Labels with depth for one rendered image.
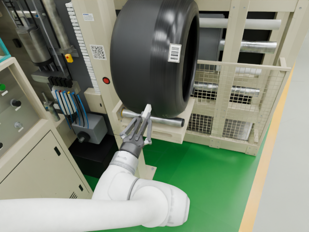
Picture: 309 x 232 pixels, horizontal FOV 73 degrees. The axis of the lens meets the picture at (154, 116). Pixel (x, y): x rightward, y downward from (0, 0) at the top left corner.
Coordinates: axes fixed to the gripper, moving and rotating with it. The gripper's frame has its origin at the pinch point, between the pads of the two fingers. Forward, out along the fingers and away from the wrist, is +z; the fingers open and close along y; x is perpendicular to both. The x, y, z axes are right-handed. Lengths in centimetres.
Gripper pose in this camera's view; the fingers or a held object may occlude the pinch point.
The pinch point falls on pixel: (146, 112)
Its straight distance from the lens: 84.1
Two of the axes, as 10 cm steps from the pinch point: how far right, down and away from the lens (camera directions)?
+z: 3.1, -7.6, 5.8
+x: 1.3, 6.3, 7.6
